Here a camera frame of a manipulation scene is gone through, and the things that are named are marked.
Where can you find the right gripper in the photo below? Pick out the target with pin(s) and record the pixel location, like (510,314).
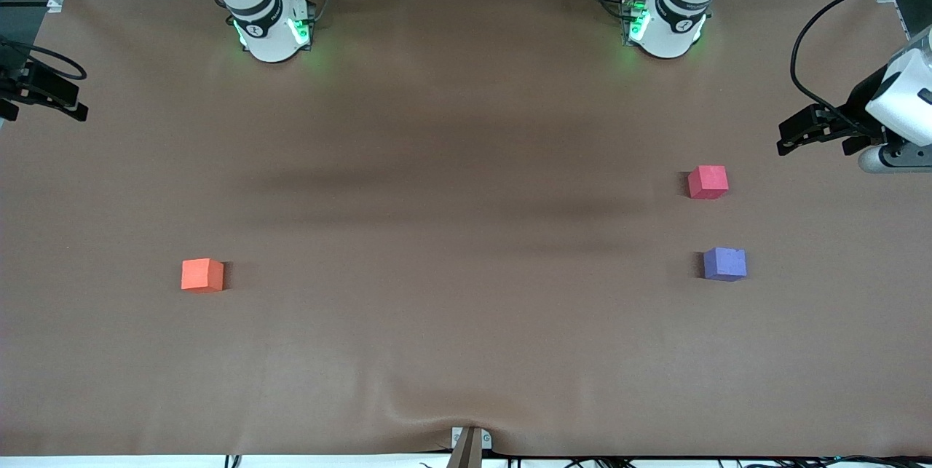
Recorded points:
(14,84)

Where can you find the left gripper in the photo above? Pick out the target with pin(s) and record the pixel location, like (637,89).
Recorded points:
(858,112)

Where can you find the orange foam block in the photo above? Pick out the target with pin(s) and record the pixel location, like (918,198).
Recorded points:
(201,275)

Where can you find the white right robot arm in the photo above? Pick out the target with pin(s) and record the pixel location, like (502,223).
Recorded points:
(269,31)

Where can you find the red foam block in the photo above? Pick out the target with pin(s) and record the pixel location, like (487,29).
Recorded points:
(708,182)

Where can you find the purple foam block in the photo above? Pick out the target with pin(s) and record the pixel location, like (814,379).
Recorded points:
(724,264)

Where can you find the brown table mat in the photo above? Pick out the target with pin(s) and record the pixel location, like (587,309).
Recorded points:
(466,308)

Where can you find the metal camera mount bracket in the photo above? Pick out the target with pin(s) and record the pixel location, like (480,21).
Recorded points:
(470,446)

